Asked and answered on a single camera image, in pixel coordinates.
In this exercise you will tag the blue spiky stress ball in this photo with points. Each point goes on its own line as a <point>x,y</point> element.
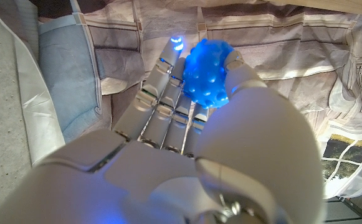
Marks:
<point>204,74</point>

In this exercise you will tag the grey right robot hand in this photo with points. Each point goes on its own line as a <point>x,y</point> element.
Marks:
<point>168,174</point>

